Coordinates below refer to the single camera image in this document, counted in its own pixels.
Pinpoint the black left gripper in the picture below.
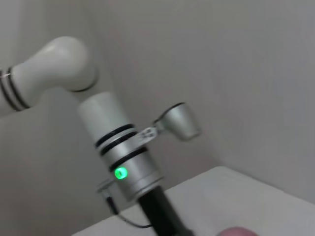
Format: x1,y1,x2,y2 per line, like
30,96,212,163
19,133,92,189
137,186,195,236

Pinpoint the pink peach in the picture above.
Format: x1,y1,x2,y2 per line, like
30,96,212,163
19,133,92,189
216,226,262,236

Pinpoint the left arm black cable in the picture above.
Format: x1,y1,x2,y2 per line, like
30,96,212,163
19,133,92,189
96,178,153,228

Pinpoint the left arm silver camera bracket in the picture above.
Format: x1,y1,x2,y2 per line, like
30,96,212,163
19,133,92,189
136,122,161,148

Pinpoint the left wrist silver black camera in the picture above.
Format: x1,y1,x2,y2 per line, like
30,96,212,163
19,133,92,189
152,102,202,142

